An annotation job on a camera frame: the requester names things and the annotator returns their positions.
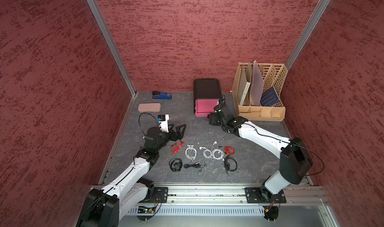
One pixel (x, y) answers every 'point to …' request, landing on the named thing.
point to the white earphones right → (213, 151)
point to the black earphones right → (227, 165)
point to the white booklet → (245, 93)
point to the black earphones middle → (196, 165)
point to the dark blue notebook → (269, 98)
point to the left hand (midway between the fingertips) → (180, 127)
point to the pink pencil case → (149, 107)
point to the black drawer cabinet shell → (205, 89)
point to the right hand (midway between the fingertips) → (213, 119)
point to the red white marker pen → (228, 91)
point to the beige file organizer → (274, 74)
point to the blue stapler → (161, 95)
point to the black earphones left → (175, 164)
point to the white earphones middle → (206, 153)
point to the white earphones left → (190, 152)
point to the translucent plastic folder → (257, 86)
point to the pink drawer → (204, 107)
